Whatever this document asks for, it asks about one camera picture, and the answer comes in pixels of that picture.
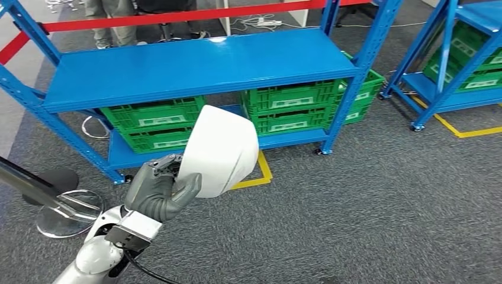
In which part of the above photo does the short red barrier belt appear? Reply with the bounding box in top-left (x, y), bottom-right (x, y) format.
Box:
top-left (0, 31), bottom-right (31, 66)

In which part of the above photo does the long red barrier belt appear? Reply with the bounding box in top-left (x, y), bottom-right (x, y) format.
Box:
top-left (41, 0), bottom-right (374, 33)

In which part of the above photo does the white curved plastic part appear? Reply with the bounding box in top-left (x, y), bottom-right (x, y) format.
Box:
top-left (175, 104), bottom-right (260, 199)

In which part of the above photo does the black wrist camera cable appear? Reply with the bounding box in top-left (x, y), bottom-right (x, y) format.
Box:
top-left (123, 248), bottom-right (181, 284)

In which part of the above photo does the chrome stool base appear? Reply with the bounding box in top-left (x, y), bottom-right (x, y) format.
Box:
top-left (45, 0), bottom-right (79, 12)

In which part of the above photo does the green plastic crate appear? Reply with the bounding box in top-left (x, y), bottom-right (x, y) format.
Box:
top-left (120, 126), bottom-right (197, 155)
top-left (250, 99), bottom-right (379, 137)
top-left (447, 21), bottom-right (502, 72)
top-left (423, 49), bottom-right (502, 93)
top-left (99, 96), bottom-right (207, 135)
top-left (241, 51), bottom-right (386, 115)

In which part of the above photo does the standing person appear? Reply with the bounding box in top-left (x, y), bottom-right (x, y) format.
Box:
top-left (84, 0), bottom-right (148, 50)

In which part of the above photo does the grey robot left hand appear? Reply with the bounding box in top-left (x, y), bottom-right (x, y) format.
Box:
top-left (123, 153), bottom-right (202, 223)

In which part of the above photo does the white cable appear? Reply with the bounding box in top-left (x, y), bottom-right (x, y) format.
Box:
top-left (229, 14), bottom-right (426, 36)

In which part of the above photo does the blue metal shelf rack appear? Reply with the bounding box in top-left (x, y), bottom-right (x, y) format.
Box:
top-left (0, 0), bottom-right (405, 185)
top-left (378, 0), bottom-right (502, 132)

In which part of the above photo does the seated person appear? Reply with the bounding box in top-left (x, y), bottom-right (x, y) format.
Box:
top-left (135, 0), bottom-right (208, 40)

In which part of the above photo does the white desk panel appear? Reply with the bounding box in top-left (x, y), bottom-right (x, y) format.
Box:
top-left (283, 7), bottom-right (311, 28)
top-left (214, 0), bottom-right (232, 37)

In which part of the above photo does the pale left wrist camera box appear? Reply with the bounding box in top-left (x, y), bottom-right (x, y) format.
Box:
top-left (104, 210), bottom-right (163, 251)

